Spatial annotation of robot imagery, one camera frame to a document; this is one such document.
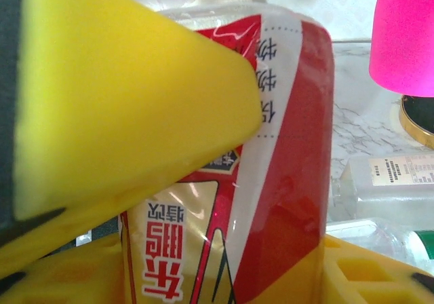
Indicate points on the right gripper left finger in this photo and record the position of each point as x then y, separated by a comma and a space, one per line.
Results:
61, 280

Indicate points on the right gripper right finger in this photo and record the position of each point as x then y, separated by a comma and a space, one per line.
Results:
383, 273

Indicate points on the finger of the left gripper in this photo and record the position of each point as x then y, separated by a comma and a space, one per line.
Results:
118, 97

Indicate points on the clear bottle green-banded cap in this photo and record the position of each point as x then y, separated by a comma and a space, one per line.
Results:
373, 239

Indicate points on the clear bottle beige label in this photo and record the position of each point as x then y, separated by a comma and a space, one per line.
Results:
390, 188

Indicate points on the red white snack packet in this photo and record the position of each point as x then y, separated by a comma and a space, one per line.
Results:
288, 148

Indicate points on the pink plastic wine glass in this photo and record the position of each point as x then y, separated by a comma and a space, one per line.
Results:
400, 29

